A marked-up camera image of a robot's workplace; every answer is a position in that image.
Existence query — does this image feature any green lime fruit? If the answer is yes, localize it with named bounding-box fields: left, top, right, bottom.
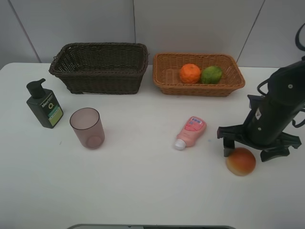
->
left=201, top=66, right=223, bottom=84

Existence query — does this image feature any light brown wicker basket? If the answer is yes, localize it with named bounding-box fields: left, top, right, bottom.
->
left=152, top=52, right=245, bottom=97

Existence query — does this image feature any translucent pink plastic cup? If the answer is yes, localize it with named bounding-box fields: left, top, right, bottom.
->
left=70, top=107, right=105, bottom=149

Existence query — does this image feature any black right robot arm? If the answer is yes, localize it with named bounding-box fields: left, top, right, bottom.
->
left=217, top=60, right=305, bottom=162

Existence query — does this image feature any pink lotion bottle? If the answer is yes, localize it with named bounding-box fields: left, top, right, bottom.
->
left=174, top=116, right=207, bottom=150

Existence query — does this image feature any dark green pump bottle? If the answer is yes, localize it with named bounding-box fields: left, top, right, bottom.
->
left=26, top=78, right=63, bottom=129

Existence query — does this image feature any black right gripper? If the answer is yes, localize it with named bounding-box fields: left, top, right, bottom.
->
left=217, top=95, right=302, bottom=162

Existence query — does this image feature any black cable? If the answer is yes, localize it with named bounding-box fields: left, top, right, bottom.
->
left=295, top=22, right=305, bottom=52

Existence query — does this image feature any dark brown wicker basket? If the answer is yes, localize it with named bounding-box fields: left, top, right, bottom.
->
left=49, top=42, right=148, bottom=94

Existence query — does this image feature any orange mandarin fruit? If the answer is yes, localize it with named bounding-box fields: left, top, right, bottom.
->
left=179, top=63, right=201, bottom=84

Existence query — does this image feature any round bread bun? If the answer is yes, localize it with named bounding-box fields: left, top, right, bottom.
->
left=226, top=147, right=256, bottom=177

